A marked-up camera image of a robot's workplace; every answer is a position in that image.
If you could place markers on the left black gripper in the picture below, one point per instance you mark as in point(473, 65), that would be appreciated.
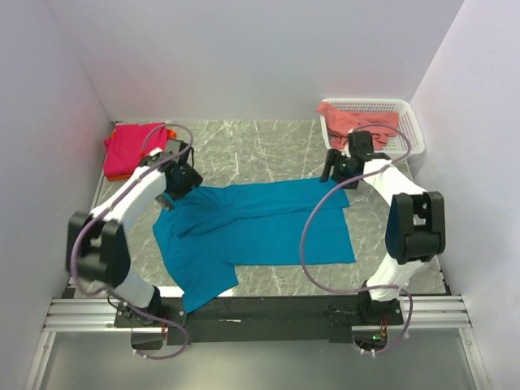
point(191, 179)

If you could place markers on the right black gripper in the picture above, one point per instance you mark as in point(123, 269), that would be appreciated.
point(331, 161)

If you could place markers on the blue t shirt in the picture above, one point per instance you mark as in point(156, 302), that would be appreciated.
point(211, 231)

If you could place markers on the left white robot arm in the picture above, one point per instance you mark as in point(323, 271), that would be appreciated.
point(97, 248)

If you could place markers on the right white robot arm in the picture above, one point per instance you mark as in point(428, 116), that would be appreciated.
point(415, 230)

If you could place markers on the salmon pink t shirt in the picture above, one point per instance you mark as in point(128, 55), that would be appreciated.
point(340, 123)

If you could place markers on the folded magenta t shirt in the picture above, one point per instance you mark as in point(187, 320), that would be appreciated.
point(126, 148)

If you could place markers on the folded orange t shirt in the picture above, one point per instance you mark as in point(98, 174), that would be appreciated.
point(172, 133)

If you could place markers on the white plastic basket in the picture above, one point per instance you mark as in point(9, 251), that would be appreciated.
point(407, 132)

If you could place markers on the black base beam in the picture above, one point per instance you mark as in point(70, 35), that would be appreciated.
point(247, 319)

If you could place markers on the aluminium rail frame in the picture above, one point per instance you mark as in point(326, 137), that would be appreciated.
point(428, 312)

